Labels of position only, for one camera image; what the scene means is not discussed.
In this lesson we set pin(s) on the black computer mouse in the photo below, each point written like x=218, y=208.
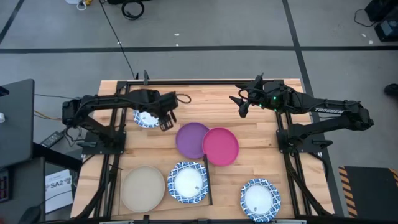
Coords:
x=29, y=215

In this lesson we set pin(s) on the black panel with coloured buttons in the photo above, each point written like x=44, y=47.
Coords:
x=4, y=186

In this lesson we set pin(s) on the person's black shoe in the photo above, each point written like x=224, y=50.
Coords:
x=391, y=90

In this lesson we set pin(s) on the dark grey cabinet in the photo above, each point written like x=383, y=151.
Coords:
x=25, y=193

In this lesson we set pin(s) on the black metal rig frame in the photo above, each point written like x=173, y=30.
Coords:
x=202, y=82

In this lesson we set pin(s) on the dark grey desk top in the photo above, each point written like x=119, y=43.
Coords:
x=17, y=124

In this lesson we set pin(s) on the black power brick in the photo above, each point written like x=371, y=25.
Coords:
x=53, y=139

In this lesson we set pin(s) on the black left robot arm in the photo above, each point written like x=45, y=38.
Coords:
x=102, y=100

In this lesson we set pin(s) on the purple plastic plate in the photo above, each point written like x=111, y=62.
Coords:
x=191, y=140

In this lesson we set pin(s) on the white cup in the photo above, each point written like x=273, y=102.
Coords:
x=1, y=117

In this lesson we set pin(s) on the beige plastic plate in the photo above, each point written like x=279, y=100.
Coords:
x=143, y=188

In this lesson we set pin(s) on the magenta plastic plate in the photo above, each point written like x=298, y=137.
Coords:
x=220, y=146

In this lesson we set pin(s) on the black equipment case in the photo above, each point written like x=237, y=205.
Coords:
x=382, y=9

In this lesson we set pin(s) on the black device with screen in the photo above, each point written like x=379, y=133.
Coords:
x=388, y=31

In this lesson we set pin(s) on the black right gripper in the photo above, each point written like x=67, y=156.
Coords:
x=255, y=95

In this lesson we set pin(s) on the blue patterned paper plate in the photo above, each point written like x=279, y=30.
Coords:
x=188, y=182
x=259, y=199
x=144, y=119

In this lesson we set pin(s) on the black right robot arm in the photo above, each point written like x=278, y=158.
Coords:
x=326, y=109

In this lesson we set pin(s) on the black mat with hazard stripes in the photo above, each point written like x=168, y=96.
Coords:
x=370, y=193

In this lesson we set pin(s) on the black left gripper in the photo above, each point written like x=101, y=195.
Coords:
x=168, y=104

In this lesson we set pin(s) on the white SA2 paper sheet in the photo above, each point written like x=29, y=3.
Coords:
x=59, y=199

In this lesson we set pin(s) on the wooden shelf with black frame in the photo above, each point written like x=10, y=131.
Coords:
x=163, y=171

